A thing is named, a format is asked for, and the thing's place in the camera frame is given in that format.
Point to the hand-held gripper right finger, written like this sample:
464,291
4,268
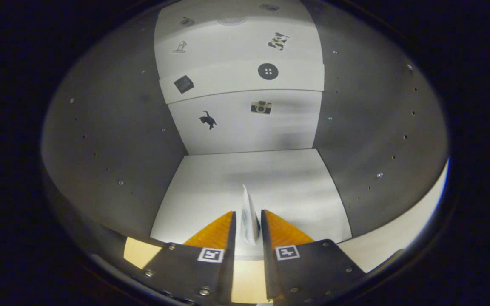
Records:
268,267

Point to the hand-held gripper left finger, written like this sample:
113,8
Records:
227,267

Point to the thin white packet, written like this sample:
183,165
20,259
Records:
249,221

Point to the grey cabinet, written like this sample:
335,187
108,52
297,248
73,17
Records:
113,140

